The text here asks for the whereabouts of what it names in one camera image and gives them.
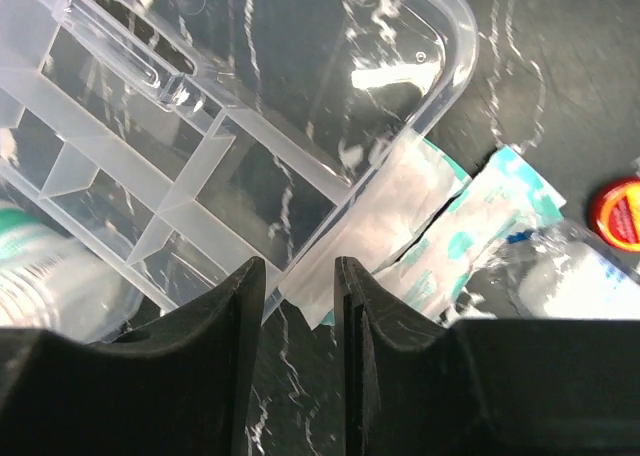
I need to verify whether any clear plastic tray insert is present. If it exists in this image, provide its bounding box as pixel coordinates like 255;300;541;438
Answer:
1;0;478;313

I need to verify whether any small orange red cap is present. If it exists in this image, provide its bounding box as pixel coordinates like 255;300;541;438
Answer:
589;176;639;253

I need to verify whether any white blue cylinder bottle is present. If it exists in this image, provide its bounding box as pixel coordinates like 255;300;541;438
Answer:
487;220;639;320

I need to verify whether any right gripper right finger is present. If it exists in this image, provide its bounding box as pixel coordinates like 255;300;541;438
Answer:
334;257;639;455

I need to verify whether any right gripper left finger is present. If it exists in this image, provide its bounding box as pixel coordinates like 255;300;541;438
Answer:
1;257;266;455

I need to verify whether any white green sachet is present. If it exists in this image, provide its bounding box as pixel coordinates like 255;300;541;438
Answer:
278;139;470;329

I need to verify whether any white teal sachet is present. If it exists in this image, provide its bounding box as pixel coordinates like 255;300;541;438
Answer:
373;147;566;327

